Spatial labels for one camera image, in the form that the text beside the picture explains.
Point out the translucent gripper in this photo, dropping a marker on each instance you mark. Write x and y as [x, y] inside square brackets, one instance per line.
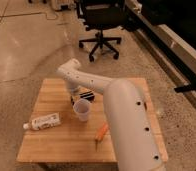
[74, 92]

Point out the white tube bottle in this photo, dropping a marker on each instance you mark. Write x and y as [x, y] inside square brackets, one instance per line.
[43, 122]

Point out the black office chair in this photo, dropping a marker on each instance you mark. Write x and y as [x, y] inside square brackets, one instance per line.
[101, 15]

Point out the wooden table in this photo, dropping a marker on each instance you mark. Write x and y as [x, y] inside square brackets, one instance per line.
[71, 142]

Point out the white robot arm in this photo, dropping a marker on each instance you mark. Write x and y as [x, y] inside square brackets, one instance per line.
[132, 137]

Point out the long bench rail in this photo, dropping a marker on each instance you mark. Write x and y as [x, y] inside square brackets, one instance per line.
[171, 25]

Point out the black striped eraser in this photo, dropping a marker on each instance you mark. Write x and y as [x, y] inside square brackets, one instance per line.
[89, 95]

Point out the orange carrot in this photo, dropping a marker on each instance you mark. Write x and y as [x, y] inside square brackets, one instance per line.
[100, 134]

